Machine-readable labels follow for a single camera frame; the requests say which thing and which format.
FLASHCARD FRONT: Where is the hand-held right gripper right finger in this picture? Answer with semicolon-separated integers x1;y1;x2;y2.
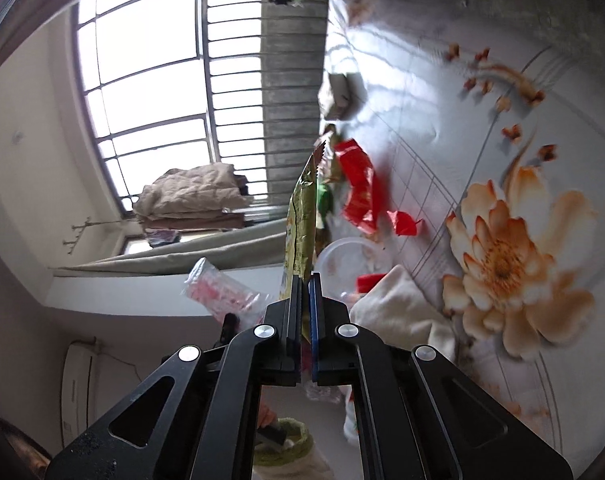
308;270;574;480

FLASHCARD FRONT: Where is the patterned cloth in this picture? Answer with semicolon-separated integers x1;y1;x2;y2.
145;227;180;248

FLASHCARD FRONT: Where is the pale quilted clothing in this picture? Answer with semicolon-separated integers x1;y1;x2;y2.
132;164;256;233

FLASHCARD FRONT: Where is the large red wrapper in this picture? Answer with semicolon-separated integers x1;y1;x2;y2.
333;137;389;236

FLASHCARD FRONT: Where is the white plastic jar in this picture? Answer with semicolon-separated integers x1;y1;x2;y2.
313;237;385;306

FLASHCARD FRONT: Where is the cream cloth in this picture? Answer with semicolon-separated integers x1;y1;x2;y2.
349;265;456;361

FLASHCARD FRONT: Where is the white air conditioner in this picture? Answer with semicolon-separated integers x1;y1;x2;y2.
61;339;103;453

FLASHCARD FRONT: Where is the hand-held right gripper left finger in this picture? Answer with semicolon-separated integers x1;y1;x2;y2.
45;274;303;480

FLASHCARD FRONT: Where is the red packet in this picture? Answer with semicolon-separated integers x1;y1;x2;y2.
357;274;389;293

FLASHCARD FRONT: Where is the pink bubble wrap pouch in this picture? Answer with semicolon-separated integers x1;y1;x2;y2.
184;257;262;328

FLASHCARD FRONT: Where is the wall hook rack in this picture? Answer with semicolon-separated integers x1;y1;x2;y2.
62;217;90;250

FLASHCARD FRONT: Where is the yellow snack bag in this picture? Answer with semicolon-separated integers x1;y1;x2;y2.
281;139;328;303

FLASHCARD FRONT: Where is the barred window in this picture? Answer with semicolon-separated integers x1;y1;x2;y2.
72;0;268;211

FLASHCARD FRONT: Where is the small red wrapper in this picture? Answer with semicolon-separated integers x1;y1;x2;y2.
386;209;424;237

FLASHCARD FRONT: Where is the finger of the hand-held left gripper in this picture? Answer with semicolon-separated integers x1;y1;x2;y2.
221;312;239;348

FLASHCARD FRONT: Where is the green wrapper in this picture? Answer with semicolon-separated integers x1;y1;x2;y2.
316;182;334;217

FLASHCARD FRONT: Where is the floral tablecloth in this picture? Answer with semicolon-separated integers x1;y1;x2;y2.
312;0;605;480

